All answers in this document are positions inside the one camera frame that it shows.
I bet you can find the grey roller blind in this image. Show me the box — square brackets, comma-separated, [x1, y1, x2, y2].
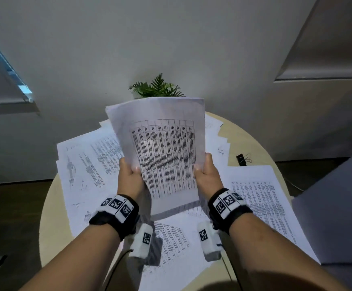
[0, 26, 40, 116]
[274, 0, 352, 84]

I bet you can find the green fern plant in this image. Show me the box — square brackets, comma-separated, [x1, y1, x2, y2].
[129, 73, 185, 99]

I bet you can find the grey flat board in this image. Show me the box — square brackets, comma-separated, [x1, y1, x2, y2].
[291, 145, 352, 291]

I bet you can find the person's right forearm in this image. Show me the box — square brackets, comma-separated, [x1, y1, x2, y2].
[229, 211, 350, 291]

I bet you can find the stack of printed papers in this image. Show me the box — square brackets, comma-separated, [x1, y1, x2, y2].
[105, 97, 206, 216]

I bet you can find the person's left forearm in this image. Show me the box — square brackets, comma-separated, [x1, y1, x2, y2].
[20, 217, 125, 291]

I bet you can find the black binder clip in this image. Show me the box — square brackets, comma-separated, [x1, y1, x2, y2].
[236, 153, 252, 166]

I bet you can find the black wrist strap with markers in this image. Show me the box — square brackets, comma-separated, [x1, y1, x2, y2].
[207, 188, 253, 234]
[89, 194, 140, 241]

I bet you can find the pile of loose printed sheets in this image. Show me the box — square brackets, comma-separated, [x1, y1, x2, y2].
[56, 113, 321, 291]

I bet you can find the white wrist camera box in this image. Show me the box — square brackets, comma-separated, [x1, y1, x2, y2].
[129, 223, 154, 259]
[197, 221, 222, 262]

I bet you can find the black cable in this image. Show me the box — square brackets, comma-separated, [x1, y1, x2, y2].
[103, 249, 131, 291]
[221, 254, 244, 291]

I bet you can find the person's right hand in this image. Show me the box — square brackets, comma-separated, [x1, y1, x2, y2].
[194, 153, 225, 200]

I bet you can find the thin white floor cable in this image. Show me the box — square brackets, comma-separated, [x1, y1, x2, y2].
[284, 177, 306, 192]

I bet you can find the person's left hand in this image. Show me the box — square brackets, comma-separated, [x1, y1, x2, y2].
[117, 157, 146, 202]

